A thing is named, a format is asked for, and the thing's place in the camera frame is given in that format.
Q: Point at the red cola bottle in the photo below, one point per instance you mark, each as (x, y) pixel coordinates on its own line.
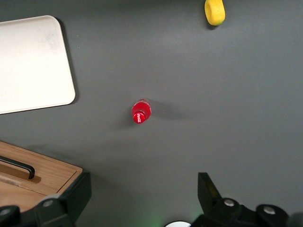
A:
(141, 112)

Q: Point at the yellow lemon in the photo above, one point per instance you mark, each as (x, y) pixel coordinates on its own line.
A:
(215, 13)

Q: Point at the beige plastic tray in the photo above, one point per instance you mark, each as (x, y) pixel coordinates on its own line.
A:
(33, 63)

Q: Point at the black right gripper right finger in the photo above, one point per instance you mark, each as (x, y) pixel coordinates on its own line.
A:
(210, 196)

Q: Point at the oak wooden drawer cabinet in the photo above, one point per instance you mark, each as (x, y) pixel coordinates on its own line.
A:
(59, 175)

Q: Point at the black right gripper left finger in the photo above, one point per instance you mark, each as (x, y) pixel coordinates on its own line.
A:
(75, 196)

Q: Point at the wooden drawer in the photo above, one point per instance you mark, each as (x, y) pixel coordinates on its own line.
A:
(54, 173)
(21, 196)

